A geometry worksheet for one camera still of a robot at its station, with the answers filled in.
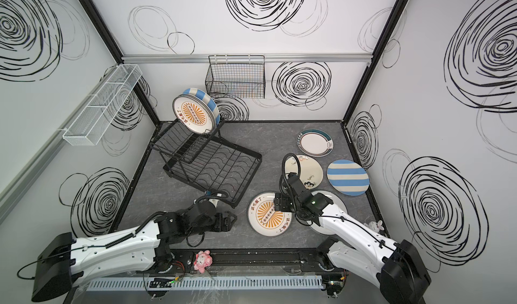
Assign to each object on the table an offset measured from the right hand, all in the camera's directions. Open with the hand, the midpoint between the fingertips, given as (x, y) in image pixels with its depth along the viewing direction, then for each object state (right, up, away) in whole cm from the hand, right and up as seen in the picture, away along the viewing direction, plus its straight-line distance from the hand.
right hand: (277, 204), depth 81 cm
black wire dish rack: (-33, +15, +20) cm, 42 cm away
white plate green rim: (+23, +25, +29) cm, 45 cm away
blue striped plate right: (+36, +8, +17) cm, 40 cm away
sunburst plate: (-35, +37, +4) cm, 51 cm away
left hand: (-18, -5, -3) cm, 19 cm away
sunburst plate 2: (-5, -7, +3) cm, 10 cm away
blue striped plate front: (-28, +43, 0) cm, 51 cm away
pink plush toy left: (-28, -17, -10) cm, 34 cm away
